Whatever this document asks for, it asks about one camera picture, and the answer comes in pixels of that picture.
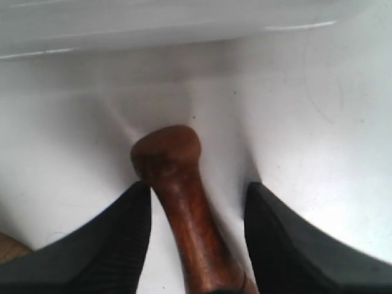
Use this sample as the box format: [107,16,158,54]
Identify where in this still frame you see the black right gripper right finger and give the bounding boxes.
[244,182,391,293]

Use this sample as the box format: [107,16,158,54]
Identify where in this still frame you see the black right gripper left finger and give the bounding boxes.
[1,181,151,293]

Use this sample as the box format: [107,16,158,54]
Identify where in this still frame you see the brown wooden pestle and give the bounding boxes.
[130,125,258,293]

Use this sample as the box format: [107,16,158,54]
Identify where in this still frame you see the white rectangular plastic tray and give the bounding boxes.
[1,1,391,60]

